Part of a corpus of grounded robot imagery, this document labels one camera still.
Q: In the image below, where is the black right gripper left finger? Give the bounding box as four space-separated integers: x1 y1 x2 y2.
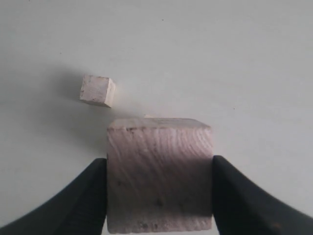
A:
0 158 107 235

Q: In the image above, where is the small wooden cube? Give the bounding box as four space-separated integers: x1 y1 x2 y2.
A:
79 75 116 108

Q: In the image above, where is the medium wooden cube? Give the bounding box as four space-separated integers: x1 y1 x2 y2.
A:
107 117 213 234

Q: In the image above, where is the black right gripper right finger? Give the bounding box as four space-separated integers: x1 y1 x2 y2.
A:
212 155 313 235

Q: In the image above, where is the large wooden cube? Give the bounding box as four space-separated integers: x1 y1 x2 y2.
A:
144 114 156 118

